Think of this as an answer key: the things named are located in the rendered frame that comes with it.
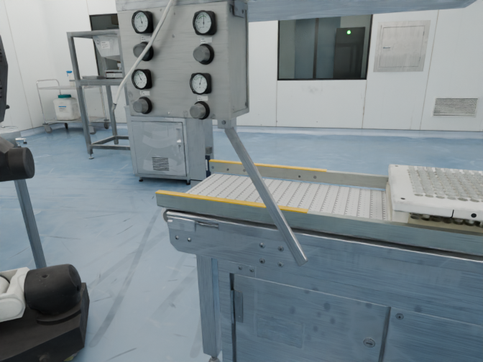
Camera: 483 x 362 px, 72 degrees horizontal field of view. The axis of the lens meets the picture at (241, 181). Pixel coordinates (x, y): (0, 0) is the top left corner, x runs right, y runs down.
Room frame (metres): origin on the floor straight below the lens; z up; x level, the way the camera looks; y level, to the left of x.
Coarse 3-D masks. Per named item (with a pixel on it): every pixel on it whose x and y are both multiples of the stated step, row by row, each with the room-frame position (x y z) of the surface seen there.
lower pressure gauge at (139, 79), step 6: (138, 72) 0.65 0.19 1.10; (144, 72) 0.64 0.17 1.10; (150, 72) 0.65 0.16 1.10; (132, 78) 0.65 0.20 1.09; (138, 78) 0.65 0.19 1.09; (144, 78) 0.64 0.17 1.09; (150, 78) 0.65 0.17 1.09; (138, 84) 0.65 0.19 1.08; (144, 84) 0.65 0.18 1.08; (150, 84) 0.65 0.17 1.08
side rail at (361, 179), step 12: (216, 168) 0.94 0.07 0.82; (240, 168) 0.92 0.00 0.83; (264, 168) 0.89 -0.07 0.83; (276, 168) 0.88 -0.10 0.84; (312, 180) 0.84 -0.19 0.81; (324, 180) 0.83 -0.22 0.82; (336, 180) 0.82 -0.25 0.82; (348, 180) 0.81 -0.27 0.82; (360, 180) 0.80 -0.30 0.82; (372, 180) 0.79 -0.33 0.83; (384, 180) 0.78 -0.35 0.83
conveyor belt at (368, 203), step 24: (192, 192) 0.79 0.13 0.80; (216, 192) 0.78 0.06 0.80; (240, 192) 0.78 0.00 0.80; (288, 192) 0.77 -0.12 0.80; (312, 192) 0.77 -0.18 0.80; (336, 192) 0.77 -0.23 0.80; (360, 192) 0.76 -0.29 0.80; (384, 192) 0.76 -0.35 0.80; (360, 216) 0.63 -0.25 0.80; (384, 216) 0.63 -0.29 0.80; (384, 240) 0.54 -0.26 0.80
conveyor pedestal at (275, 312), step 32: (224, 288) 0.69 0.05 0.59; (256, 288) 0.67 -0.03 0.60; (288, 288) 0.64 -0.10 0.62; (320, 288) 0.61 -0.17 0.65; (352, 288) 0.58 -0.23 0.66; (224, 320) 0.69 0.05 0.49; (256, 320) 0.67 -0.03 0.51; (288, 320) 0.64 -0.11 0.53; (320, 320) 0.61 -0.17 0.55; (352, 320) 0.59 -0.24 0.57; (384, 320) 0.57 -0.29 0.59; (416, 320) 0.54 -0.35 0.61; (448, 320) 0.52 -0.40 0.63; (480, 320) 0.50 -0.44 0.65; (224, 352) 0.69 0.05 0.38; (256, 352) 0.67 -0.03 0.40; (288, 352) 0.64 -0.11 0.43; (320, 352) 0.61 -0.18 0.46; (352, 352) 0.59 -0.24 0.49; (384, 352) 0.56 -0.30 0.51; (416, 352) 0.54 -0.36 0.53; (448, 352) 0.52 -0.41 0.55; (480, 352) 0.50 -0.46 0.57
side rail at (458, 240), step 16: (176, 208) 0.68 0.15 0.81; (192, 208) 0.67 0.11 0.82; (208, 208) 0.65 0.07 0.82; (224, 208) 0.64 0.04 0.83; (240, 208) 0.62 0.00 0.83; (256, 208) 0.61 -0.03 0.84; (288, 224) 0.59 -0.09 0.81; (304, 224) 0.58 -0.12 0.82; (320, 224) 0.57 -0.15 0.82; (336, 224) 0.56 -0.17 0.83; (352, 224) 0.55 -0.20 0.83; (368, 224) 0.54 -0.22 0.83; (384, 224) 0.53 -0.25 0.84; (400, 224) 0.52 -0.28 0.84; (416, 224) 0.52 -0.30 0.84; (400, 240) 0.52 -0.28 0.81; (416, 240) 0.51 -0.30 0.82; (432, 240) 0.50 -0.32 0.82; (448, 240) 0.49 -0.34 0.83; (464, 240) 0.48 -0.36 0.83; (480, 240) 0.47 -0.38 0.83
